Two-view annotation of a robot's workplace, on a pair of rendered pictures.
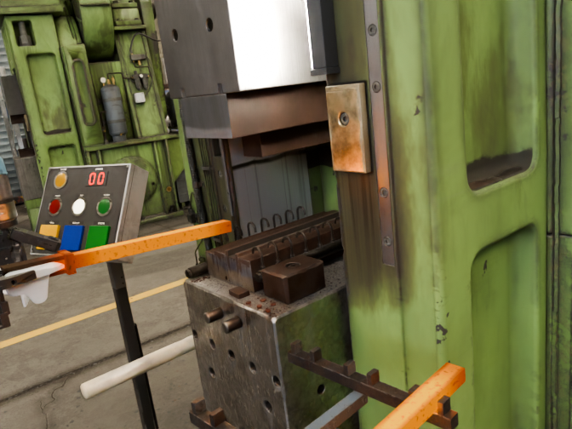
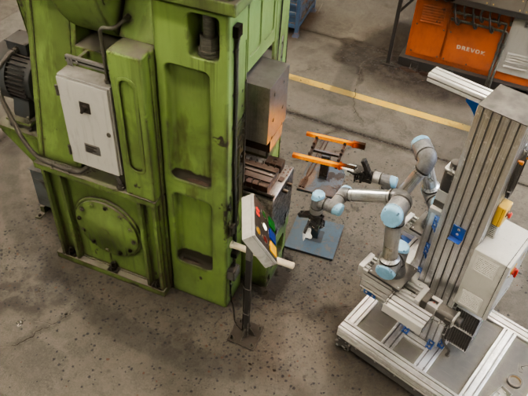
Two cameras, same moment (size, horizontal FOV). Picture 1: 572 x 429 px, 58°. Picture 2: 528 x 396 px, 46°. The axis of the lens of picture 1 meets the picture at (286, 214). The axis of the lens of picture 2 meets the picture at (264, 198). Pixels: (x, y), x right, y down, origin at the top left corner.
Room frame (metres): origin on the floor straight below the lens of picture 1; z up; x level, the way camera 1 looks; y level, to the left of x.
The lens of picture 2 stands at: (2.82, 2.73, 3.67)
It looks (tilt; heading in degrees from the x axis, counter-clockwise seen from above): 43 degrees down; 239
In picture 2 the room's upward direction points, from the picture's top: 3 degrees clockwise
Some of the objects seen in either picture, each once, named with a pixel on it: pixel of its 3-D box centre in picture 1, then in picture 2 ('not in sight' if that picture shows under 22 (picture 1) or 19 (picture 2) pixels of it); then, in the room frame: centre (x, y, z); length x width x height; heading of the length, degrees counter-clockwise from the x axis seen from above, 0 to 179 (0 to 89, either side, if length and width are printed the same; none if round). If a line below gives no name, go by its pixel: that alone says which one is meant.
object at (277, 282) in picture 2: not in sight; (272, 276); (1.17, 0.19, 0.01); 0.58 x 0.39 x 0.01; 38
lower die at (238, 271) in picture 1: (293, 243); (243, 172); (1.33, -0.01, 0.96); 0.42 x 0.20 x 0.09; 128
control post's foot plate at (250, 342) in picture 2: not in sight; (246, 330); (1.59, 0.56, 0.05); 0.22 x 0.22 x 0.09; 38
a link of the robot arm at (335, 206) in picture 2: not in sight; (334, 205); (1.15, 0.75, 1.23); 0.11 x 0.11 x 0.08; 29
